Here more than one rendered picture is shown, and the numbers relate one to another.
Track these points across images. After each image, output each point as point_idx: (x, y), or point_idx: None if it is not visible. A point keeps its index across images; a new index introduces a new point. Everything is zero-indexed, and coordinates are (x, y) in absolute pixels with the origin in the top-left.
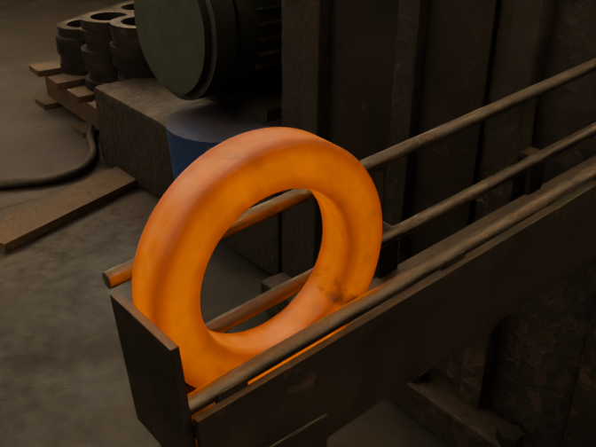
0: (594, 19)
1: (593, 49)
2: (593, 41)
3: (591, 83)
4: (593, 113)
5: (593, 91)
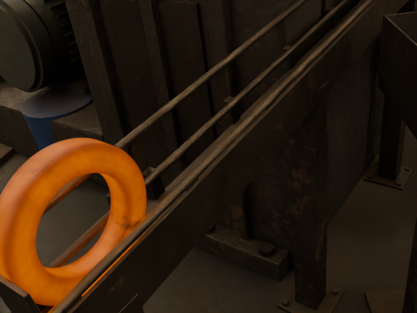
0: (252, 7)
1: (256, 24)
2: (255, 19)
3: (260, 44)
4: (265, 61)
5: (262, 48)
